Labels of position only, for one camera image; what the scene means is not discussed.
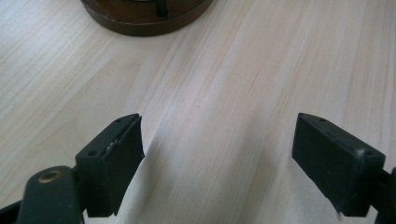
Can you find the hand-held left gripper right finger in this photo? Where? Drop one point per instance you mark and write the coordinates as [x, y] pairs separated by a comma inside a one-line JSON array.
[[333, 161]]

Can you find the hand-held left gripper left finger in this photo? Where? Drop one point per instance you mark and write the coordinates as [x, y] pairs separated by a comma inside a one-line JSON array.
[[113, 161]]

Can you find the dark brown double cup holder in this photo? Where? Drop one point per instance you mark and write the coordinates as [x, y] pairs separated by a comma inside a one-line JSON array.
[[140, 18]]

